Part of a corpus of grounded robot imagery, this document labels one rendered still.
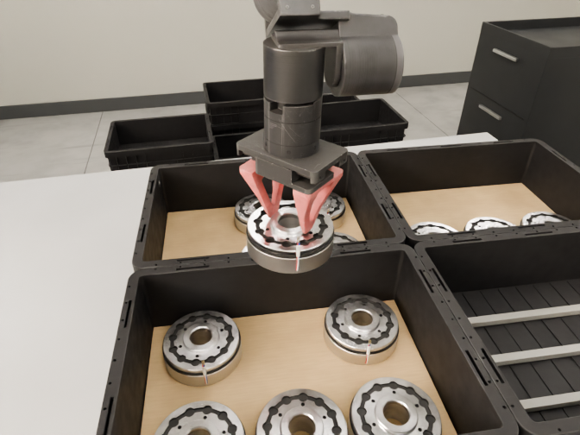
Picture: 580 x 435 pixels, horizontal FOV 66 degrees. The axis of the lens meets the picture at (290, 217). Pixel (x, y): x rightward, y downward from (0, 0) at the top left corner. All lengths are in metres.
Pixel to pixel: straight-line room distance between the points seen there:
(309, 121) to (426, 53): 3.82
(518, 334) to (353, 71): 0.47
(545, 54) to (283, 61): 1.67
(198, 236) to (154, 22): 2.91
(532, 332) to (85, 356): 0.72
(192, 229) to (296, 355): 0.35
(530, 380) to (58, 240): 0.97
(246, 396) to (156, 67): 3.29
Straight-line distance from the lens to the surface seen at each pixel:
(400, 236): 0.69
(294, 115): 0.43
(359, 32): 0.45
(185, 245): 0.84
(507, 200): 1.04
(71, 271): 1.06
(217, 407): 0.57
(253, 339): 0.66
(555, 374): 0.72
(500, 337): 0.73
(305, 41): 0.43
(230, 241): 0.83
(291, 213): 0.54
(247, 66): 3.76
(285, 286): 0.66
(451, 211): 0.96
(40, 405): 0.85
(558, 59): 2.05
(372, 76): 0.44
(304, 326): 0.68
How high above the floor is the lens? 1.34
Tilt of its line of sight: 35 degrees down
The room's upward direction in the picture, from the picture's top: straight up
